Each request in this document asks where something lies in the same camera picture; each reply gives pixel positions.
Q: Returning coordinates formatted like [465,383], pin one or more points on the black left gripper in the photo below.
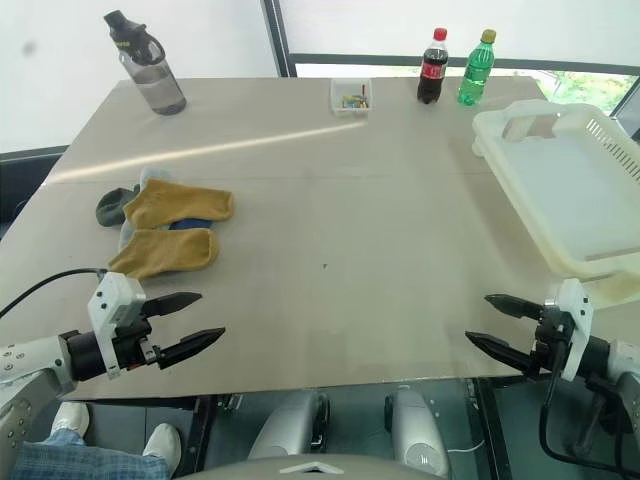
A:
[132,345]

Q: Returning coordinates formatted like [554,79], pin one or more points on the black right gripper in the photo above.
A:
[550,332]

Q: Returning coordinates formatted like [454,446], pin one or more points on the mustard yellow sock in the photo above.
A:
[170,252]
[185,205]

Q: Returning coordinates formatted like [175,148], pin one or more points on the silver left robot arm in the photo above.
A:
[85,355]

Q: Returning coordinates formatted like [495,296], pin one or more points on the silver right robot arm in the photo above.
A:
[595,355]

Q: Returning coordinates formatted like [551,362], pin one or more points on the white plastic basket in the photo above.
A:
[560,190]

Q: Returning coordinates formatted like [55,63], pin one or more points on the small clear plastic box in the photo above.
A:
[336,95]

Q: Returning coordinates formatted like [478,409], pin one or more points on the blue sock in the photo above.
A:
[192,223]

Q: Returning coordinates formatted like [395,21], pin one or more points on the white shoe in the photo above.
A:
[162,442]
[70,417]

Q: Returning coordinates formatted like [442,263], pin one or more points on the dark green sock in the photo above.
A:
[110,207]

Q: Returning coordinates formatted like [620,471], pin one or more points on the silver rounded robot leg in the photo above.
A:
[290,425]
[420,435]

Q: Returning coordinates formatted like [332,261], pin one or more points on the light grey sock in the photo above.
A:
[155,175]

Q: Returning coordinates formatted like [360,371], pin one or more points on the person's leg in blue jeans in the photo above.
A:
[75,457]

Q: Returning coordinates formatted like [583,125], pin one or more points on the grey robot torso with chevron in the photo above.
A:
[310,470]

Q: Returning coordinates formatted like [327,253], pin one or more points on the dark chair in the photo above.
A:
[25,190]

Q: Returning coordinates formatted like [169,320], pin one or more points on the grey water bottle black lid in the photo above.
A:
[155,85]

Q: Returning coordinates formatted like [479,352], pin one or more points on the green soda bottle yellow cap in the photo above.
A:
[475,75]

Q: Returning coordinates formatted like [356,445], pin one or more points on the cola bottle red cap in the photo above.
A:
[432,75]

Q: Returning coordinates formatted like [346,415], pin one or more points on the colourful small clips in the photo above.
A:
[356,101]

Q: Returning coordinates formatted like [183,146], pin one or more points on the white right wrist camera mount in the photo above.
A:
[575,305]

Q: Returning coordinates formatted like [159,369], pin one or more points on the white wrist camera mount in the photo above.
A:
[112,300]
[575,305]

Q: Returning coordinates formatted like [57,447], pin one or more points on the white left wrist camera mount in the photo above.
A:
[112,300]

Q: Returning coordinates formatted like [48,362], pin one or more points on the black window frame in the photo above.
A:
[280,40]

